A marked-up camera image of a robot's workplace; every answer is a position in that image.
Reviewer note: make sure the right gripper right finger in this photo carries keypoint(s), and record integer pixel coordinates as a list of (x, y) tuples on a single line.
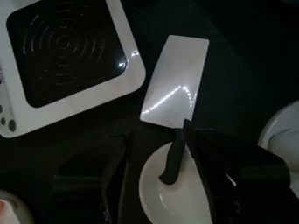
[(240, 180)]

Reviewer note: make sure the white round plate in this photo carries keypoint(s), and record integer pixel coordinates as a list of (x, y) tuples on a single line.
[(174, 201)]

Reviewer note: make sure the round pale dish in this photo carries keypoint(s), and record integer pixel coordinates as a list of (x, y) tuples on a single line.
[(280, 137)]

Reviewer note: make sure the tan toy egg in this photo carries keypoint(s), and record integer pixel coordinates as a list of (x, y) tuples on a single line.
[(8, 211)]

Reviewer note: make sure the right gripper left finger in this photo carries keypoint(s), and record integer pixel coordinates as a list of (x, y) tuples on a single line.
[(89, 180)]

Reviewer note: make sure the white toy induction cooker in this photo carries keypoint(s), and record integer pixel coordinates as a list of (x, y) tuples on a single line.
[(81, 97)]

